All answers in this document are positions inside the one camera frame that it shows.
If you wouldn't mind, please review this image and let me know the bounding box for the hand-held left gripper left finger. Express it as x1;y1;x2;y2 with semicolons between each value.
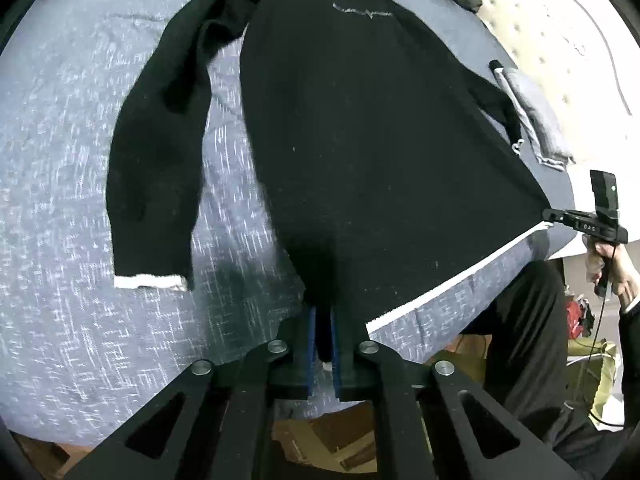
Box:
65;305;321;480

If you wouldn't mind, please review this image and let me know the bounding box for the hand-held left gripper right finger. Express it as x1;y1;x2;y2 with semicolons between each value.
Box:
330;305;581;480

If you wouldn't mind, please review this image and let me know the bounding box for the black sweater with white trim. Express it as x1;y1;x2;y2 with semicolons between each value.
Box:
106;0;555;333

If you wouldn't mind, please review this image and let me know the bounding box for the person's right forearm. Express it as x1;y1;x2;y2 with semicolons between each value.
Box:
619;292;640;428

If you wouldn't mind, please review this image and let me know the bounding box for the person's right hand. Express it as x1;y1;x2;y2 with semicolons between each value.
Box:
582;240;640;307

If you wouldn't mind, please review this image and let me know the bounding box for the cardboard box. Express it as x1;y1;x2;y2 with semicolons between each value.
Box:
272;400;381;473

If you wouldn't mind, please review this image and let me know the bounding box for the red bag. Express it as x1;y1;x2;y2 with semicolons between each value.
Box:
566;296;597;343

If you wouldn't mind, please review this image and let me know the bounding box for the folded grey garment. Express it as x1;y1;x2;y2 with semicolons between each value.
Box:
492;67;576;171

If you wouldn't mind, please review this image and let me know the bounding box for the person's dark clothing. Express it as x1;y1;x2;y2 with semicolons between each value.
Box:
467;260;631;480

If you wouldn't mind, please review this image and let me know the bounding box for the cream tufted headboard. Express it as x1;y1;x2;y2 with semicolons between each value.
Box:
475;0;640;261

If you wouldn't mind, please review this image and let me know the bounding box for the yellow green bag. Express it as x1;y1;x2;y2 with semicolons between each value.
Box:
567;339;623;416

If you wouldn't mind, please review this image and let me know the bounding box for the blue mottled bed sheet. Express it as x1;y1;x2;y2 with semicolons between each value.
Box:
0;0;576;446

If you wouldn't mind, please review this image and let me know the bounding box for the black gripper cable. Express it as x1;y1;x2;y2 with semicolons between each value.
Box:
585;290;626;433

